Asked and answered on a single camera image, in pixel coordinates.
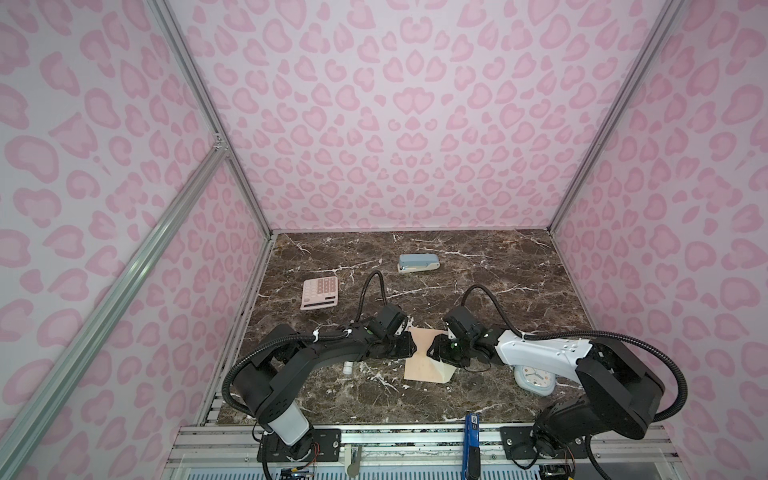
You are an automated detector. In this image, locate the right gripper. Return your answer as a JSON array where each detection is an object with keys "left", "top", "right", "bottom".
[{"left": 421, "top": 333, "right": 474, "bottom": 370}]

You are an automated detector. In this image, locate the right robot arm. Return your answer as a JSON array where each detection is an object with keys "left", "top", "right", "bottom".
[{"left": 427, "top": 306, "right": 665, "bottom": 461}]

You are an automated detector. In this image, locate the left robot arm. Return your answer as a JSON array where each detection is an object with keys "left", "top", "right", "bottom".
[{"left": 221, "top": 304, "right": 416, "bottom": 460}]

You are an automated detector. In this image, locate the white alarm clock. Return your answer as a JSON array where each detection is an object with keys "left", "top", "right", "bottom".
[{"left": 513, "top": 365, "right": 556, "bottom": 397}]

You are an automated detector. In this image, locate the pink calculator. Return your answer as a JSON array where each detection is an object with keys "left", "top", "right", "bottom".
[{"left": 300, "top": 276, "right": 339, "bottom": 311}]

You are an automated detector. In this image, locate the blue tool on rail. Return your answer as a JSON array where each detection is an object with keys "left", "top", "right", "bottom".
[{"left": 461, "top": 412, "right": 481, "bottom": 480}]

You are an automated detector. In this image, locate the beige tape piece on rail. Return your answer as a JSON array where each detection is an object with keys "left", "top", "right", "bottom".
[{"left": 344, "top": 445, "right": 362, "bottom": 478}]

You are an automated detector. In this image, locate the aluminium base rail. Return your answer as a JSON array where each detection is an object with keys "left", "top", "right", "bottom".
[{"left": 162, "top": 424, "right": 688, "bottom": 479}]

